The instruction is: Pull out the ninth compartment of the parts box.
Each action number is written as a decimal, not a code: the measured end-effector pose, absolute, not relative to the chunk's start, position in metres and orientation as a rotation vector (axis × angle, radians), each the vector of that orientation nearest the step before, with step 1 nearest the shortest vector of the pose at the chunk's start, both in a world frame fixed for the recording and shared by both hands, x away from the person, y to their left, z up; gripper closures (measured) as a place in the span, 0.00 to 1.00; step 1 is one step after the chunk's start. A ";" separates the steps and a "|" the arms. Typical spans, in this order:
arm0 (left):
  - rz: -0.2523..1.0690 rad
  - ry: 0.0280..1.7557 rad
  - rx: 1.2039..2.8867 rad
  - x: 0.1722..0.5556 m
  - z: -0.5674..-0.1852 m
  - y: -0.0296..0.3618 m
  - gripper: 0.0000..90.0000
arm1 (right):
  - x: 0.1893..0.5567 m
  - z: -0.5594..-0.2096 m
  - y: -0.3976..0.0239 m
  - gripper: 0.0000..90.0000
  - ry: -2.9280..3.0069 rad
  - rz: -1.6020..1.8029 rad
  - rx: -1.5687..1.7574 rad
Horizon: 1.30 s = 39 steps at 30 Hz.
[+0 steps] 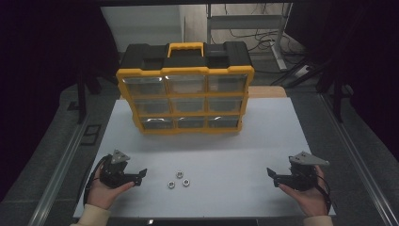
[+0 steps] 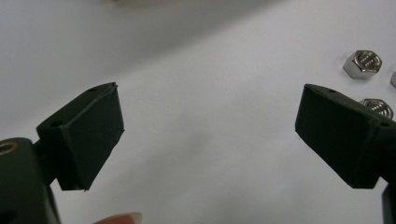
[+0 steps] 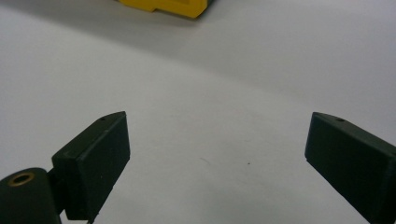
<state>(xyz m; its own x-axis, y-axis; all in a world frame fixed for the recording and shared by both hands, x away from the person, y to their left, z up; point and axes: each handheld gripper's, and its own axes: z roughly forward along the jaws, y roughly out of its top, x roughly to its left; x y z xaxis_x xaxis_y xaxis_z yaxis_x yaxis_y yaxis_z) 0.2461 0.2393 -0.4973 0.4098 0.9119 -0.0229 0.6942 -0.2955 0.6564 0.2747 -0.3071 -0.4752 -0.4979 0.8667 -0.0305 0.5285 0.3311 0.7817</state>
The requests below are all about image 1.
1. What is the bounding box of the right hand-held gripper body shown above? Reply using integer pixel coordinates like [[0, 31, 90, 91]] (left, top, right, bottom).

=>
[[274, 151, 330, 192]]

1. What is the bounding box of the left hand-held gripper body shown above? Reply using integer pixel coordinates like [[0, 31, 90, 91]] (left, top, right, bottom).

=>
[[99, 149, 139, 189]]

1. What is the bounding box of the yellow black organizer case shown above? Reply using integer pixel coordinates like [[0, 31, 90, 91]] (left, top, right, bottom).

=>
[[115, 41, 256, 137]]

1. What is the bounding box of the person's left hand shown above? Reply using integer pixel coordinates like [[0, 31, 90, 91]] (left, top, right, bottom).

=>
[[86, 164, 136, 211]]

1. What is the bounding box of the person's right hand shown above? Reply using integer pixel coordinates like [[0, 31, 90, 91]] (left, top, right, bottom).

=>
[[278, 165, 329, 218]]

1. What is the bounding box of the black metal stand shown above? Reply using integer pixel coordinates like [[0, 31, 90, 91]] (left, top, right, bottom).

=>
[[67, 71, 104, 125], [315, 59, 356, 123]]

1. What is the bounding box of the set of clear organizer drawers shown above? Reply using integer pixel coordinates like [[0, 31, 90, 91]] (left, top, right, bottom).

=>
[[121, 73, 248, 131]]

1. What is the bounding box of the white power strip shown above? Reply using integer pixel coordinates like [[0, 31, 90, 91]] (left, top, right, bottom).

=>
[[294, 63, 312, 78]]

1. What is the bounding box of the dark curtain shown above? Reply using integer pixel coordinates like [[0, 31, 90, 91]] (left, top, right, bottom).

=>
[[0, 0, 120, 202], [287, 0, 399, 162]]

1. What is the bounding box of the white panel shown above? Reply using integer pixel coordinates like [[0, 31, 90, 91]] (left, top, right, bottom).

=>
[[100, 5, 184, 53]]

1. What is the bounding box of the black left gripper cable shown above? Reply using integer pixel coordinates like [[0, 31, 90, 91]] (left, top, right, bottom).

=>
[[83, 154, 111, 205]]

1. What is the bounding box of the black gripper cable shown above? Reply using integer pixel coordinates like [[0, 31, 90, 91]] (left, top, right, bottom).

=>
[[313, 173, 332, 215], [83, 154, 111, 205]]

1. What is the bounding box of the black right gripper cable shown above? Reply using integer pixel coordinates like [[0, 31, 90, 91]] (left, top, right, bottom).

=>
[[313, 173, 332, 215]]

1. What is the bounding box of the black floor frame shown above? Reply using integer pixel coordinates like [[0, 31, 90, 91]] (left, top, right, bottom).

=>
[[79, 123, 103, 147]]

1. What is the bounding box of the aluminium rail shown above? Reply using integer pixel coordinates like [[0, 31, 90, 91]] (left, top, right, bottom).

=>
[[317, 93, 399, 226], [27, 115, 92, 226]]

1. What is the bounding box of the tangle of black floor cables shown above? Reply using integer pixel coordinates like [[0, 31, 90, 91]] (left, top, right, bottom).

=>
[[223, 3, 308, 57]]

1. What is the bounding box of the white metal desk frame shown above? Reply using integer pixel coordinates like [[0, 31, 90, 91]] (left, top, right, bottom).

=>
[[205, 3, 295, 72]]

